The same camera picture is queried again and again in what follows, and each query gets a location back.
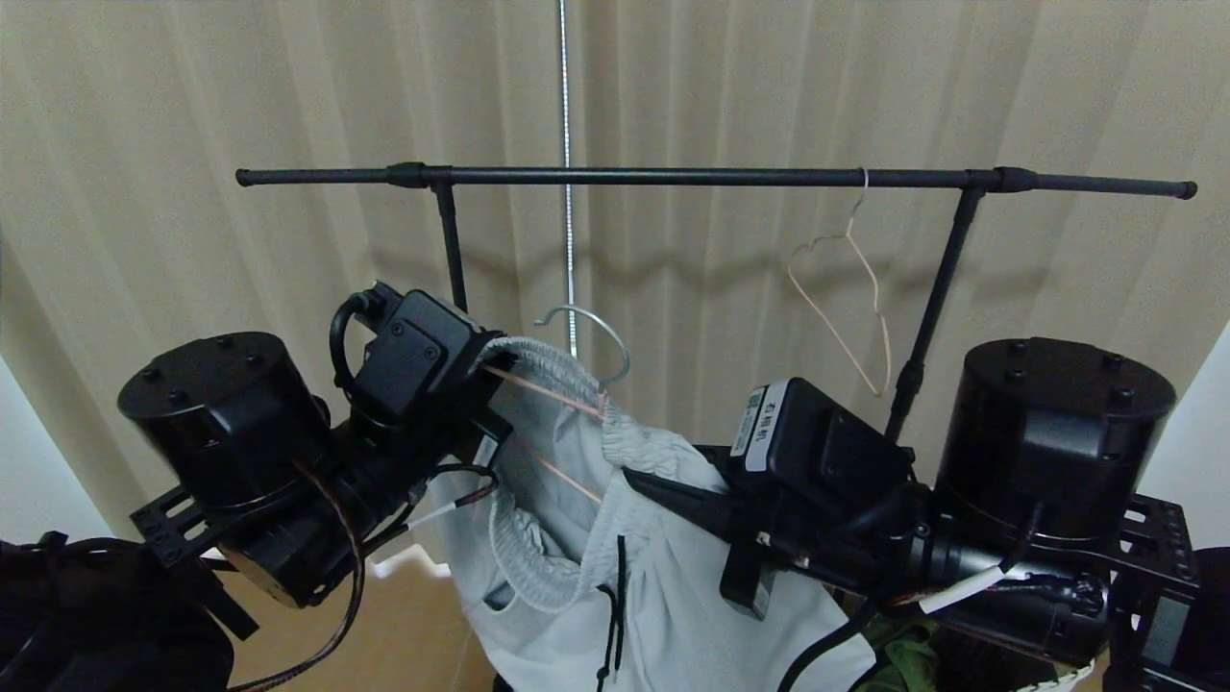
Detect pink clothes hanger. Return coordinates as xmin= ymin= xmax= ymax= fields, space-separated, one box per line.
xmin=788 ymin=169 xmax=892 ymax=398
xmin=483 ymin=305 xmax=632 ymax=506

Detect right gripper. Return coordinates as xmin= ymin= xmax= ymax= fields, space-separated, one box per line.
xmin=719 ymin=514 xmax=964 ymax=622

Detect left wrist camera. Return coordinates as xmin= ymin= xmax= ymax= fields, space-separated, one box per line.
xmin=332 ymin=282 xmax=486 ymax=430

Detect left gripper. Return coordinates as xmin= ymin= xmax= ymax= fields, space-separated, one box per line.
xmin=226 ymin=402 xmax=513 ymax=609

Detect dark green garment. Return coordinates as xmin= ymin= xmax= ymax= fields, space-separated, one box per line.
xmin=860 ymin=620 xmax=939 ymax=692

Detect black clothes rack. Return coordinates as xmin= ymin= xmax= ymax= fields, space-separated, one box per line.
xmin=235 ymin=161 xmax=1198 ymax=453

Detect pale grey shorts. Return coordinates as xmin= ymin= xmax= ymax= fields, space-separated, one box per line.
xmin=428 ymin=336 xmax=877 ymax=692

